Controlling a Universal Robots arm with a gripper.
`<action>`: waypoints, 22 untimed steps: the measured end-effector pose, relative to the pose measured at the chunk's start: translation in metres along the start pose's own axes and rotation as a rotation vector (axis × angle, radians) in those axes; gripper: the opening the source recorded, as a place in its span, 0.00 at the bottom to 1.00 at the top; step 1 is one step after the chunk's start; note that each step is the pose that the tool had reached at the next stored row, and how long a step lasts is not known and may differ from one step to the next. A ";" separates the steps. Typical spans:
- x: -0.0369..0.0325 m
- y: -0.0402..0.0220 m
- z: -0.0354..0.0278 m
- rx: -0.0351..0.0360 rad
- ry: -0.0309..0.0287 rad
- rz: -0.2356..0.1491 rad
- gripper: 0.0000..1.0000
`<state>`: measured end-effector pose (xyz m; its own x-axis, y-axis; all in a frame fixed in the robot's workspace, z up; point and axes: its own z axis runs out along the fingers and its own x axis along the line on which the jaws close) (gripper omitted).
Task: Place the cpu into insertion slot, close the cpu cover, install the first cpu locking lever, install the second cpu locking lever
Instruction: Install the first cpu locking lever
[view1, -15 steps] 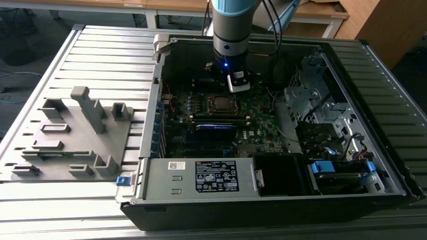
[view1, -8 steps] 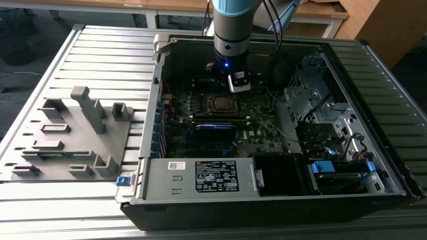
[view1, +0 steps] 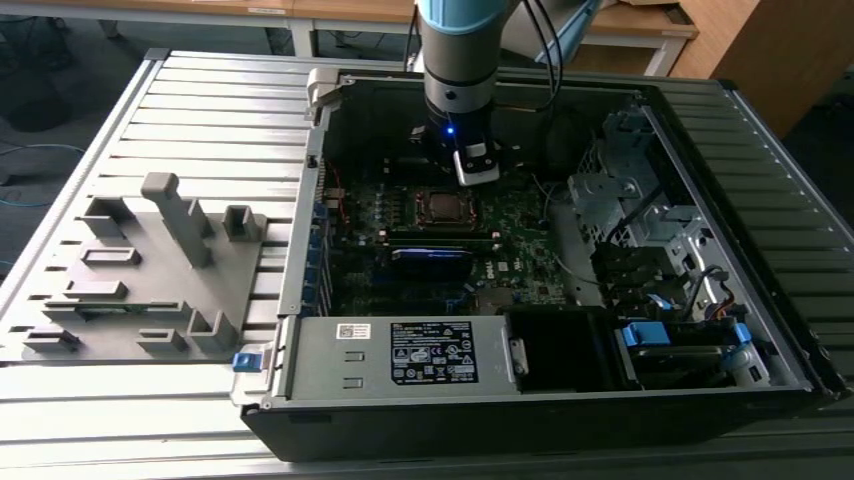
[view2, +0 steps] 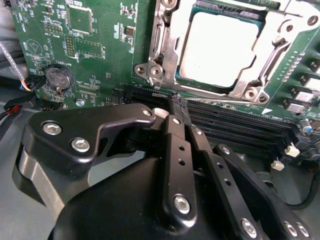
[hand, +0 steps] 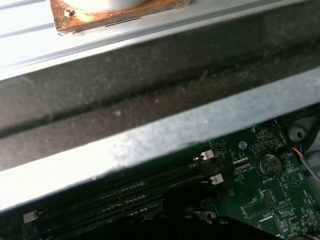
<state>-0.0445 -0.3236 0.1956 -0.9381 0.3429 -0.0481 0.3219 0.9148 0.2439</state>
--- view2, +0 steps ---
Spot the silver green CPU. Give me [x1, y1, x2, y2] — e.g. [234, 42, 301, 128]
[174, 4, 266, 88]

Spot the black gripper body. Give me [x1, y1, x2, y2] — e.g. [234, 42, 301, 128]
[48, 157, 238, 240]

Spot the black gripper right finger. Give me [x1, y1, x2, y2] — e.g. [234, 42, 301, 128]
[179, 99, 315, 240]

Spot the wire locking lever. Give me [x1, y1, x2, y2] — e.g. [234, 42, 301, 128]
[151, 92, 253, 104]

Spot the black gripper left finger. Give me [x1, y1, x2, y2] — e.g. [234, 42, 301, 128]
[12, 96, 198, 231]

